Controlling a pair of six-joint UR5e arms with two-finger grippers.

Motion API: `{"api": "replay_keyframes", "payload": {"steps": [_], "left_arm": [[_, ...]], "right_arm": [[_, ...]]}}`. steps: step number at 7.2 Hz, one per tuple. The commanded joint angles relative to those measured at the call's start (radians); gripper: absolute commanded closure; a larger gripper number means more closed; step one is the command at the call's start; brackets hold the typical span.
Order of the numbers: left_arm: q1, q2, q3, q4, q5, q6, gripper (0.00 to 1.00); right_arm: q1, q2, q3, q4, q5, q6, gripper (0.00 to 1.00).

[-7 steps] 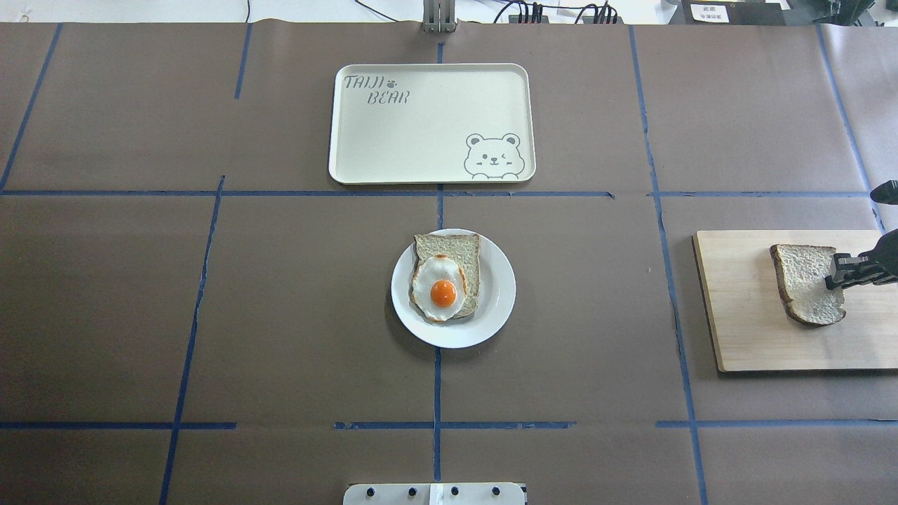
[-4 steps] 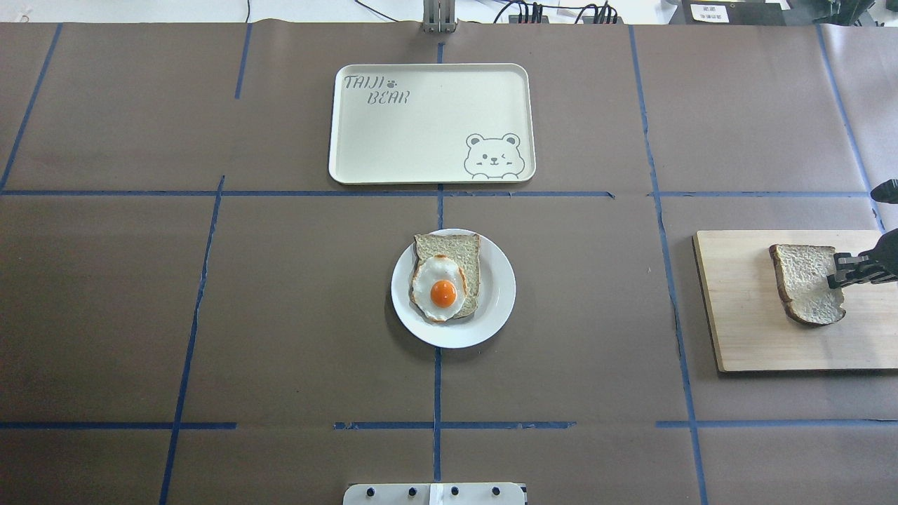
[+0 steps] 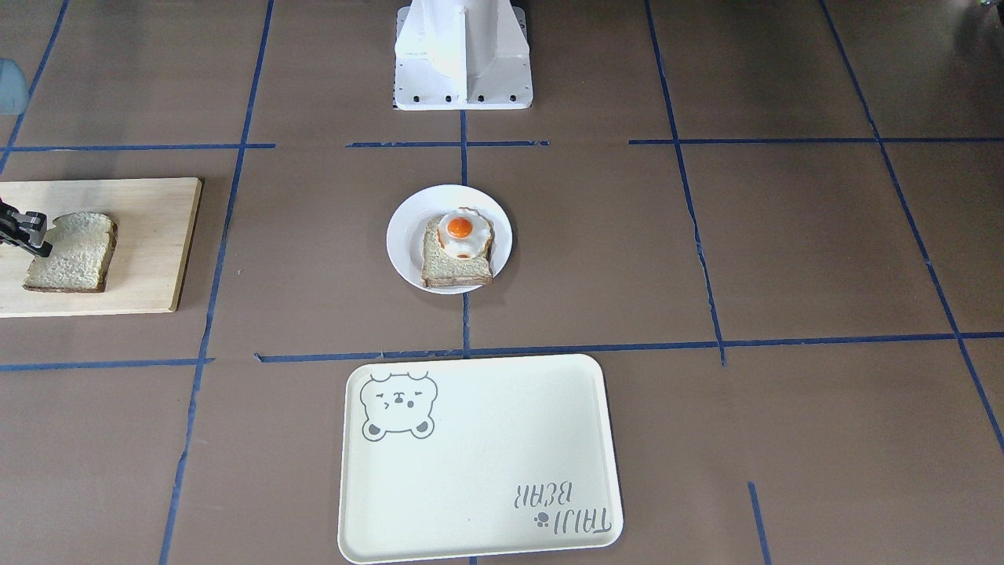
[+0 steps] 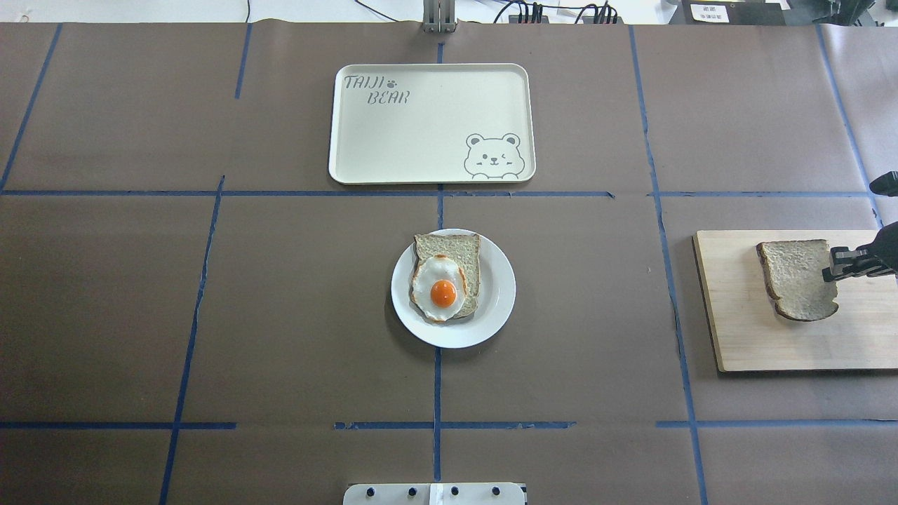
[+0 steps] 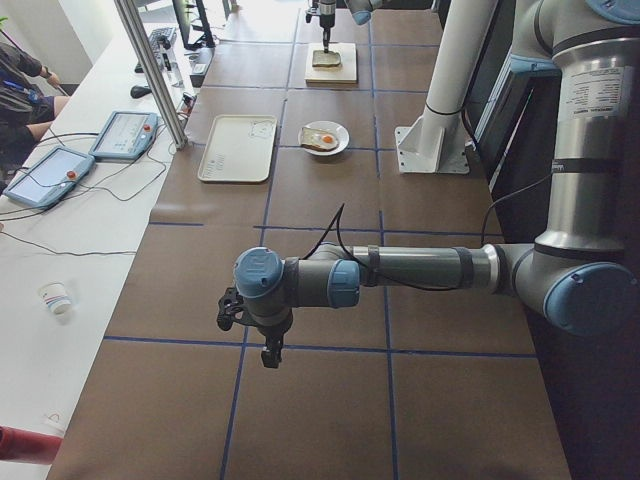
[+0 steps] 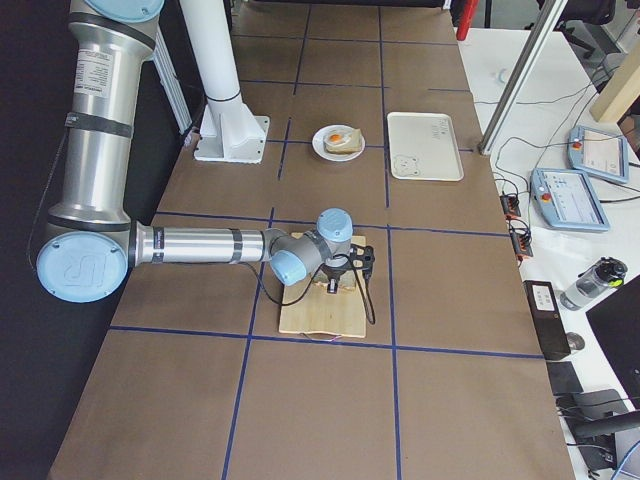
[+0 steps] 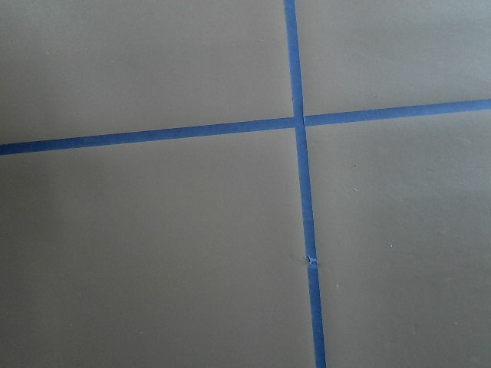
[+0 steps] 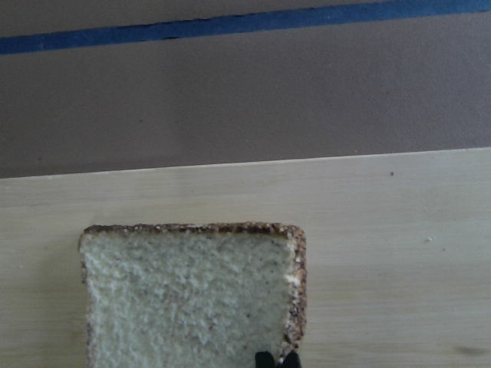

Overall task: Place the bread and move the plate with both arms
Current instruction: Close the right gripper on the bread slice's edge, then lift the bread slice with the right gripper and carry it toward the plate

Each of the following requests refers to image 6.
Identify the bread slice on plate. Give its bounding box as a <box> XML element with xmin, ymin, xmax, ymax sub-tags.
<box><xmin>324</xmin><ymin>128</ymin><xmax>363</xmax><ymax>154</ymax></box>

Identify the white round plate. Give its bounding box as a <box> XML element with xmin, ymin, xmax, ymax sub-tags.
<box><xmin>312</xmin><ymin>124</ymin><xmax>366</xmax><ymax>162</ymax></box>

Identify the near teach pendant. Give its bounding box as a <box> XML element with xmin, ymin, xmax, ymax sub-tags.
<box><xmin>530</xmin><ymin>168</ymin><xmax>610</xmax><ymax>232</ymax></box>

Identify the bread slice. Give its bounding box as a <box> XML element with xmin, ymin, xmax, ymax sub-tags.
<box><xmin>313</xmin><ymin>270</ymin><xmax>356</xmax><ymax>294</ymax></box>
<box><xmin>324</xmin><ymin>128</ymin><xmax>363</xmax><ymax>154</ymax></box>

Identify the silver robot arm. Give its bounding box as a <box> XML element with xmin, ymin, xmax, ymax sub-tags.
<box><xmin>36</xmin><ymin>1</ymin><xmax>353</xmax><ymax>303</ymax></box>

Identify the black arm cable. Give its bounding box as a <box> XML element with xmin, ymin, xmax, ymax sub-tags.
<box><xmin>247</xmin><ymin>259</ymin><xmax>377</xmax><ymax>326</ymax></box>

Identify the fried egg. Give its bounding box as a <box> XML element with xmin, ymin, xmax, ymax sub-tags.
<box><xmin>324</xmin><ymin>131</ymin><xmax>351</xmax><ymax>149</ymax></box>

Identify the teach pendant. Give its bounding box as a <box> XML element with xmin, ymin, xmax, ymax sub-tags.
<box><xmin>567</xmin><ymin>126</ymin><xmax>630</xmax><ymax>184</ymax></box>
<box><xmin>530</xmin><ymin>168</ymin><xmax>610</xmax><ymax>232</ymax></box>

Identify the clear water bottle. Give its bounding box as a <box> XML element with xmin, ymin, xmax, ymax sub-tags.
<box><xmin>560</xmin><ymin>257</ymin><xmax>628</xmax><ymax>311</ymax></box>

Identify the cream bear tray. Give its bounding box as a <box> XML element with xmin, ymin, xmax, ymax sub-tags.
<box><xmin>387</xmin><ymin>112</ymin><xmax>464</xmax><ymax>182</ymax></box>

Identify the black monitor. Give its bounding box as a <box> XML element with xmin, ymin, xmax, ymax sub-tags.
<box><xmin>587</xmin><ymin>278</ymin><xmax>639</xmax><ymax>407</ymax></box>

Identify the far teach pendant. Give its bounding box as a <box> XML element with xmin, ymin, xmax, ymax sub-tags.
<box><xmin>567</xmin><ymin>126</ymin><xmax>630</xmax><ymax>184</ymax></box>

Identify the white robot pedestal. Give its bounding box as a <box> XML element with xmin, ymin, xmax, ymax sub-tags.
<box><xmin>180</xmin><ymin>0</ymin><xmax>270</xmax><ymax>164</ymax></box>

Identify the wooden cutting board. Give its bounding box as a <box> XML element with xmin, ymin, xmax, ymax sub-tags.
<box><xmin>270</xmin><ymin>227</ymin><xmax>367</xmax><ymax>339</ymax></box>

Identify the black rectangular box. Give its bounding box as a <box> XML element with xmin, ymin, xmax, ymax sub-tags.
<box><xmin>523</xmin><ymin>280</ymin><xmax>571</xmax><ymax>361</ymax></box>

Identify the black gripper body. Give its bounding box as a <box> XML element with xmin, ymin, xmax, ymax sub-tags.
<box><xmin>321</xmin><ymin>254</ymin><xmax>351</xmax><ymax>285</ymax></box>

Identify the aluminium frame post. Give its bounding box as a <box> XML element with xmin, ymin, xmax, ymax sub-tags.
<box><xmin>478</xmin><ymin>0</ymin><xmax>568</xmax><ymax>156</ymax></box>

